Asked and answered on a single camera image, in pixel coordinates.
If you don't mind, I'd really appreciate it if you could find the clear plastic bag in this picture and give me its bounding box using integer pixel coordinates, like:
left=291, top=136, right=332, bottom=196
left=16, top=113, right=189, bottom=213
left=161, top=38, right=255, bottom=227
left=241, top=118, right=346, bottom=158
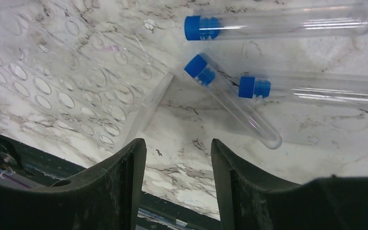
left=0, top=0, right=172, bottom=150

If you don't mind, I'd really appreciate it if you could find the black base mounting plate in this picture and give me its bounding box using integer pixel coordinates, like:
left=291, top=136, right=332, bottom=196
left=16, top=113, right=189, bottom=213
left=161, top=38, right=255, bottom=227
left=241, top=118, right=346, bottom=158
left=0, top=135, right=221, bottom=230

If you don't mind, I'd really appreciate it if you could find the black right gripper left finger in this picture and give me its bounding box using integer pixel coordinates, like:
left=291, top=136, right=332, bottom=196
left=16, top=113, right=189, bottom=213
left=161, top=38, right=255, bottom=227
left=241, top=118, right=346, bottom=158
left=0, top=138, right=147, bottom=230

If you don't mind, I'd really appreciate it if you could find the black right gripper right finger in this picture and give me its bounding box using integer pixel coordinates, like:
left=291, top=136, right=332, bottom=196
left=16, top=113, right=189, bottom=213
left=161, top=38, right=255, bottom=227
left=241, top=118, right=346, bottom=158
left=211, top=139, right=368, bottom=230

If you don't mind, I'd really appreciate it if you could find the blue capped test tube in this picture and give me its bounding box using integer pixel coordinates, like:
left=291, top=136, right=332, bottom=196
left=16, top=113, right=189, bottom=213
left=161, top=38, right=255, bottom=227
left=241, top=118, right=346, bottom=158
left=238, top=71, right=368, bottom=109
left=184, top=55, right=282, bottom=150
left=184, top=3, right=368, bottom=41

